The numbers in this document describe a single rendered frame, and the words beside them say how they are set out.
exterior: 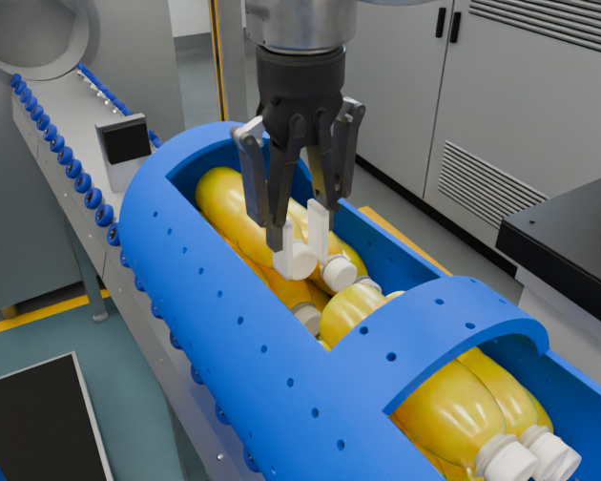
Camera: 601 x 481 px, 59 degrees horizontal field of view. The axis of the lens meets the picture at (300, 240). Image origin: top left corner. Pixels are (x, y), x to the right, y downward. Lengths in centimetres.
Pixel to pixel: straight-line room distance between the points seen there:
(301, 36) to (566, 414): 43
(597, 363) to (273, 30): 70
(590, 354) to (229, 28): 101
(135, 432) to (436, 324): 158
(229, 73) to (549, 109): 123
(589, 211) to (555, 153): 123
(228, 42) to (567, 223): 86
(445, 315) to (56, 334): 201
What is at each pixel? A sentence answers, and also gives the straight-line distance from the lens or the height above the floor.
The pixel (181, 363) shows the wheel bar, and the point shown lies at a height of 92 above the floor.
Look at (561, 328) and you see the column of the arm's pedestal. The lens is 94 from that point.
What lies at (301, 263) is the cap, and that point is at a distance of 57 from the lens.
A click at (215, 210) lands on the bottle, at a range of 66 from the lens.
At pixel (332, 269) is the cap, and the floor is 113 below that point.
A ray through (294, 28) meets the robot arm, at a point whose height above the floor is 142.
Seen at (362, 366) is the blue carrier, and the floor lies 121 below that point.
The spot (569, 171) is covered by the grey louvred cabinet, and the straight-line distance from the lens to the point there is 217.
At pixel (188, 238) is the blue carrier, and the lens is 59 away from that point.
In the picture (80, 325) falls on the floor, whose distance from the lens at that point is 233.
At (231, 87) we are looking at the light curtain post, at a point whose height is 105.
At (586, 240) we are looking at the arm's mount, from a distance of 90.
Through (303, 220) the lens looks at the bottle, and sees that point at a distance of 67.
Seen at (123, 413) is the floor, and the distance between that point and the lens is 198.
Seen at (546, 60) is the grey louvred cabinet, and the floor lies 94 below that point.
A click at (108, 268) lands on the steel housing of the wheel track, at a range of 110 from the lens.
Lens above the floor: 153
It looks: 36 degrees down
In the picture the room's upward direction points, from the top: straight up
